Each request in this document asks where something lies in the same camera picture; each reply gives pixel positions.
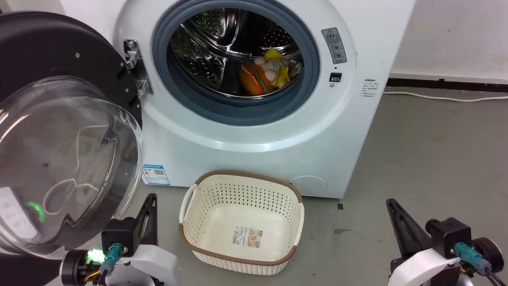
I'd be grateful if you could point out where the teal right cable connector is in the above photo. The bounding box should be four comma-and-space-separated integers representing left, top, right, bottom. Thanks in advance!
454, 242, 489, 275

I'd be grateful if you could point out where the cream plastic laundry basket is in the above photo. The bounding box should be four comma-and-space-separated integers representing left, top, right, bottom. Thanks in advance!
178, 170, 306, 276

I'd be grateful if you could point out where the paper product label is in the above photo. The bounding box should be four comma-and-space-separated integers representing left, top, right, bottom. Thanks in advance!
231, 225, 264, 249

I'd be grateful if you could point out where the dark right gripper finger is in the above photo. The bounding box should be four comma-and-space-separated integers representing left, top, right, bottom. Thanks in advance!
386, 199, 417, 259
388, 199, 432, 254

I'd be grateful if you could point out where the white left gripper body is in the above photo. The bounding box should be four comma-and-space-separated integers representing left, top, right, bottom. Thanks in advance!
106, 243, 182, 286

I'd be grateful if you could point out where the teal cable connector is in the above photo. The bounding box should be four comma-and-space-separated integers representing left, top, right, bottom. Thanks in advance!
454, 242, 489, 275
99, 243, 124, 277

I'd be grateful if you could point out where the orange hamburger plush toy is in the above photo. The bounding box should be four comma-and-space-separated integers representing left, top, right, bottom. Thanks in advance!
239, 63, 274, 96

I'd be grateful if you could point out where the white front-load washing machine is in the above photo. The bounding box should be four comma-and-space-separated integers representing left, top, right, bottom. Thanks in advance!
60, 0, 416, 199

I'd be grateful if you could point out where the metal door hinge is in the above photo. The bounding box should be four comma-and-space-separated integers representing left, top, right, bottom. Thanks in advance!
123, 39, 154, 98

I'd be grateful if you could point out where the black round glass washer door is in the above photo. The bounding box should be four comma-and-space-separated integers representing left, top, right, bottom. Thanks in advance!
0, 11, 143, 286

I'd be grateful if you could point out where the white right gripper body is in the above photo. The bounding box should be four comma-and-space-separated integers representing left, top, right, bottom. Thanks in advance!
389, 248, 464, 286

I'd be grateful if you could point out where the stainless steel washer drum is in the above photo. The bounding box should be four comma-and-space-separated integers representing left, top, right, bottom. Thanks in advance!
170, 8, 305, 98

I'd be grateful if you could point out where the teal left cable connector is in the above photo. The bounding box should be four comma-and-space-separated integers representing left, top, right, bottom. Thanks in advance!
99, 243, 124, 277

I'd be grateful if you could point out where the round white filter cover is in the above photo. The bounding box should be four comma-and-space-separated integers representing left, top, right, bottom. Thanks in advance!
289, 175, 329, 197

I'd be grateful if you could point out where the white floor cable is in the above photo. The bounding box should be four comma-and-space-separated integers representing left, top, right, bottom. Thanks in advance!
383, 91, 508, 103

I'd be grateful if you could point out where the grey warning sticker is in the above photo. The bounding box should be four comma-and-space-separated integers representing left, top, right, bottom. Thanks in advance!
321, 27, 348, 65

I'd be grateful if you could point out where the doll with yellow clothes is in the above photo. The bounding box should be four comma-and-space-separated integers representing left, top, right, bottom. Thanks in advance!
254, 48, 304, 89

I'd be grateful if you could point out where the blue energy label sticker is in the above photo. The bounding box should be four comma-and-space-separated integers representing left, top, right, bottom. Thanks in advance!
142, 164, 171, 186

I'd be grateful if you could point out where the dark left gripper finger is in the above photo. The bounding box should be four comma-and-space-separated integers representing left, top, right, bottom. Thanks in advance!
134, 201, 148, 247
142, 193, 158, 245

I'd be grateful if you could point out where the black baseboard strip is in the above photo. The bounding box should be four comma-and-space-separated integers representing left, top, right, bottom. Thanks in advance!
387, 77, 508, 93

